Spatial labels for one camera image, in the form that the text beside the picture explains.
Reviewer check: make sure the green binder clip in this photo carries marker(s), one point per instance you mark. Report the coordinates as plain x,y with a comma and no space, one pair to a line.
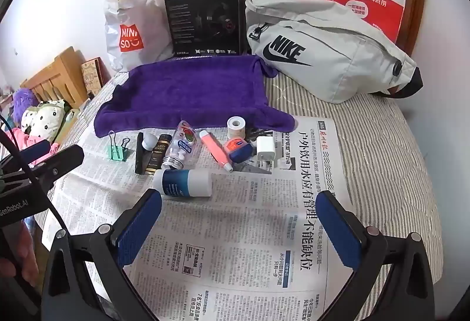
118,153

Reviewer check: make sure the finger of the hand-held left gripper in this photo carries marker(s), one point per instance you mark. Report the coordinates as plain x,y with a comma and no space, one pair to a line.
58,161
36,149

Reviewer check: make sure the wooden rack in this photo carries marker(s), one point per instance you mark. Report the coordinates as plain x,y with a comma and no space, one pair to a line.
62,67

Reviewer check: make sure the purple plush toy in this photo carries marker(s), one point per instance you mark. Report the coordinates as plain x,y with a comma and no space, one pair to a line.
24,100

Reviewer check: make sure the white dotted plush toy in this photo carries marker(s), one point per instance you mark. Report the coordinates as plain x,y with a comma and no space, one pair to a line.
44,119

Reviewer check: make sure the purple towel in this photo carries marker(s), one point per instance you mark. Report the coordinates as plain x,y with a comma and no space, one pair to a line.
183,93

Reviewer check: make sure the newspaper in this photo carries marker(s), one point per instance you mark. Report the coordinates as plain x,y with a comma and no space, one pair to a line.
238,233

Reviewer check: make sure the person's left hand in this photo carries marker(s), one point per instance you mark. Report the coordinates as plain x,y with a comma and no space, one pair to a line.
27,255

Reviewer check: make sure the clear candy bottle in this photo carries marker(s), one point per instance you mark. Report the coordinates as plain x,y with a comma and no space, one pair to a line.
181,144

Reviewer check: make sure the white charger plug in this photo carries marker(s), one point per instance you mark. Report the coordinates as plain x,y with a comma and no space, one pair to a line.
265,150

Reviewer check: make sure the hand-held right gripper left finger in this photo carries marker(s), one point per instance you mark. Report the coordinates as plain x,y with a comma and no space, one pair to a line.
139,225

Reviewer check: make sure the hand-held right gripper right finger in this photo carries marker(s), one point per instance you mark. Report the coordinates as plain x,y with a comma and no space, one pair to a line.
337,229

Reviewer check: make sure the small blue jar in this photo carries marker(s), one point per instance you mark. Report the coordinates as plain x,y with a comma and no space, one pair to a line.
238,152

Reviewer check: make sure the white tape roll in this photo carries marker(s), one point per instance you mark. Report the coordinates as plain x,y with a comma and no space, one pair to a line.
237,130

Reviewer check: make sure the white plastic shopping bag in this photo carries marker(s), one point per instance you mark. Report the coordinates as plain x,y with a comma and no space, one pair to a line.
125,12

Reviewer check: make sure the black stick with white cap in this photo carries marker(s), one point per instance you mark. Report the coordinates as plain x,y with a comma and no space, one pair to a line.
141,159

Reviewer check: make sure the grey waist bag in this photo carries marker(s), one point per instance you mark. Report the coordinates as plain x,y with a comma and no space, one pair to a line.
330,75

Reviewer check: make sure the pink tube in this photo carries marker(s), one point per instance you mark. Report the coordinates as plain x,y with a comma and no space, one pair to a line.
214,150

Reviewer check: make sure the dark bottle gold label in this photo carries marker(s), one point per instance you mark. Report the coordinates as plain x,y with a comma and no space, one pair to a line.
158,155

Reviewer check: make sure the pink cloth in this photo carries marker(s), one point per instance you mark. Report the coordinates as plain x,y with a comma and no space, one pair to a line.
27,138

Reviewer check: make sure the black cardboard box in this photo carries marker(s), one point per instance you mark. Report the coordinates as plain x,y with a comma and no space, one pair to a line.
191,20

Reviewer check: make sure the blue and white bottle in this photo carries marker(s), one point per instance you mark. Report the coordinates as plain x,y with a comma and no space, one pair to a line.
176,183

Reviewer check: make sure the patterned small box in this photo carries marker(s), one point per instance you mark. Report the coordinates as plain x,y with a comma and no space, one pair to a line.
91,77

